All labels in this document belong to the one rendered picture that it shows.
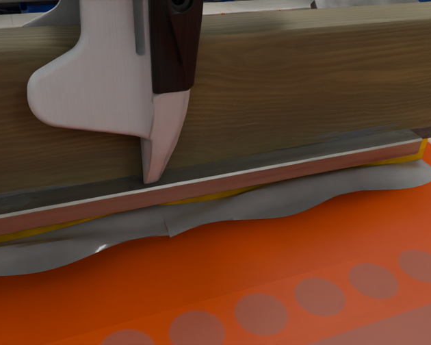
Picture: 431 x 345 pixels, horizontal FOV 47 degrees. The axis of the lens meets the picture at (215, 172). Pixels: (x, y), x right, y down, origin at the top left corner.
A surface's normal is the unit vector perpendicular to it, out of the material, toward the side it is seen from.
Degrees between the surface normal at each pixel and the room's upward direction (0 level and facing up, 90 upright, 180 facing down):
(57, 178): 90
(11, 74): 90
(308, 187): 37
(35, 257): 43
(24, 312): 0
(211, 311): 0
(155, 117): 103
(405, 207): 0
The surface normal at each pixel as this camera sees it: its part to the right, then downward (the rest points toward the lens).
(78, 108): 0.38, 0.42
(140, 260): 0.04, -0.84
